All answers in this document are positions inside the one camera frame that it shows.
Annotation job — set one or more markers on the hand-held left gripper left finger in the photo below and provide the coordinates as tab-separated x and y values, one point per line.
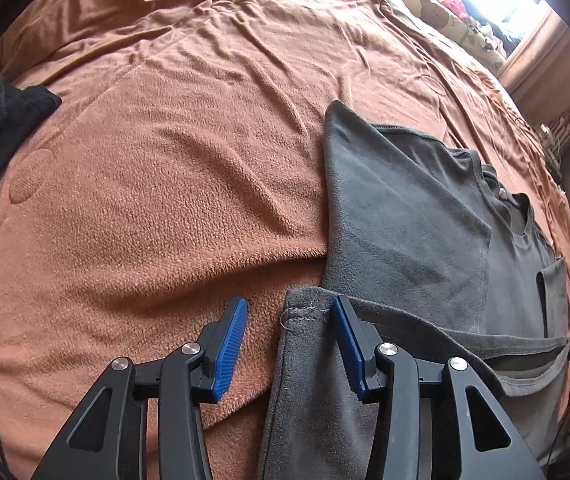
230	345

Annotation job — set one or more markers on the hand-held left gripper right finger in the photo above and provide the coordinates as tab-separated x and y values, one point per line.
350	345

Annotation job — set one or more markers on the grey fleece T-shirt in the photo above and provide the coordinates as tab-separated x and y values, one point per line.
415	210

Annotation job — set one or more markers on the bear print pillow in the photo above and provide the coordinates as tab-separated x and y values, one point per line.
470	35

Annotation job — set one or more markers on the brown fleece blanket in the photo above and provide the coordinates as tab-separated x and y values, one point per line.
165	160

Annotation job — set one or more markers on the pink curtain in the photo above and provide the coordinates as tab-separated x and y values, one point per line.
540	65

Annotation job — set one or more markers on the black clothes pile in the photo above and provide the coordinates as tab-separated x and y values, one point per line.
510	32

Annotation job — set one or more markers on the cluttered bedside shelf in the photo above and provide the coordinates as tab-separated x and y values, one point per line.
557	140

